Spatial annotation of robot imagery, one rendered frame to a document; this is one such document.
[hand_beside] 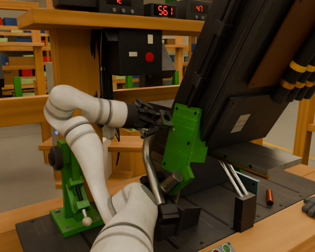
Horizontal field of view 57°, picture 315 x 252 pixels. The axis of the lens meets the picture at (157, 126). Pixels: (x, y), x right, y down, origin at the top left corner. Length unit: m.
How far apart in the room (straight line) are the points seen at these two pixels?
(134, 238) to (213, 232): 0.55
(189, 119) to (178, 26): 0.38
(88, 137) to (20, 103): 0.46
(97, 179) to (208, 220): 0.46
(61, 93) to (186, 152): 0.38
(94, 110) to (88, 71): 0.31
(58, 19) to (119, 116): 0.32
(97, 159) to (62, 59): 0.45
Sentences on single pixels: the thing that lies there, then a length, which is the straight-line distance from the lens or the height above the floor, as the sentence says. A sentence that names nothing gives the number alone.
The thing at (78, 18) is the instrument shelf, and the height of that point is 1.52.
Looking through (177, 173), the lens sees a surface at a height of 1.09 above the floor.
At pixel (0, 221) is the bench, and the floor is 0.88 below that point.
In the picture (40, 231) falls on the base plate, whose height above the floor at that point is 0.90.
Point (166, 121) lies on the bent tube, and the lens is 0.89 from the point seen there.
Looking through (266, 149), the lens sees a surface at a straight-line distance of 0.98.
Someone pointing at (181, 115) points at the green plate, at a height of 1.24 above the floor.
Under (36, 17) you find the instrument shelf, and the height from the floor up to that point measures 1.51.
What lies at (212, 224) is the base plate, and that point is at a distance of 0.98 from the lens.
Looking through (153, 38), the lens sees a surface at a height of 1.47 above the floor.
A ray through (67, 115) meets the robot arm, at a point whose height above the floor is 1.28.
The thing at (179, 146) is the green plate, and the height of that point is 1.15.
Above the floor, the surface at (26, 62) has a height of 1.19.
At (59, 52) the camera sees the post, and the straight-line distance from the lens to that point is 1.01.
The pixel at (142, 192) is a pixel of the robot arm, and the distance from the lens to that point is 0.60.
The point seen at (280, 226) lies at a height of 0.90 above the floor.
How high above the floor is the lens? 1.42
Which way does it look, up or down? 14 degrees down
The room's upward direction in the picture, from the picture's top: straight up
